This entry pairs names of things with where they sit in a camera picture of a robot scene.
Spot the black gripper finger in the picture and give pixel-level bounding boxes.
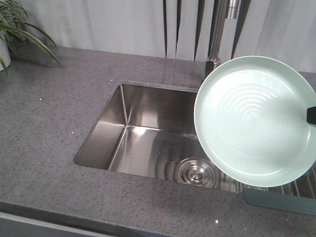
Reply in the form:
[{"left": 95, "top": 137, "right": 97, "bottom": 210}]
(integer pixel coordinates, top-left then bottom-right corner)
[{"left": 306, "top": 106, "right": 316, "bottom": 124}]

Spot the mint green round plate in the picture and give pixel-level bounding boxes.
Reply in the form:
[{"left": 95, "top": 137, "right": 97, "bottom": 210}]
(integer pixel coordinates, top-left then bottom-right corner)
[{"left": 194, "top": 56, "right": 316, "bottom": 187}]

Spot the round steel sink drain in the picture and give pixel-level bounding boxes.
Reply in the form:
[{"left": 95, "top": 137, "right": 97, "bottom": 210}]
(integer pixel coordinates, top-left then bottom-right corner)
[{"left": 175, "top": 158, "right": 218, "bottom": 188}]

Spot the stainless steel faucet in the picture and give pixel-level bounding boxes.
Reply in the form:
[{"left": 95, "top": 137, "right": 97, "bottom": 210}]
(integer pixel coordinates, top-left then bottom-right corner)
[{"left": 204, "top": 0, "right": 239, "bottom": 78}]

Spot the white pleated curtain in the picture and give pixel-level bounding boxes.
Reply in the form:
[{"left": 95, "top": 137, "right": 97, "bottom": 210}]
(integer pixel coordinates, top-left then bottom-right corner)
[{"left": 21, "top": 0, "right": 316, "bottom": 73}]

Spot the stainless steel sink basin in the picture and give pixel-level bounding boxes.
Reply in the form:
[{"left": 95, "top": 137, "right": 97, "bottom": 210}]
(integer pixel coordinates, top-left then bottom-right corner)
[{"left": 75, "top": 82, "right": 248, "bottom": 192}]

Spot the green leafy potted plant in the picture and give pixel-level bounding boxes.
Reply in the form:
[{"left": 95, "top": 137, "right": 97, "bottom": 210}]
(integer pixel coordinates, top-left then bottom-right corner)
[{"left": 0, "top": 0, "right": 59, "bottom": 63}]

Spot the grey wire dish drying rack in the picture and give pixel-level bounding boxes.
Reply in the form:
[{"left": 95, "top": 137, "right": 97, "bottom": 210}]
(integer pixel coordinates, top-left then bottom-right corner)
[{"left": 235, "top": 164, "right": 316, "bottom": 216}]

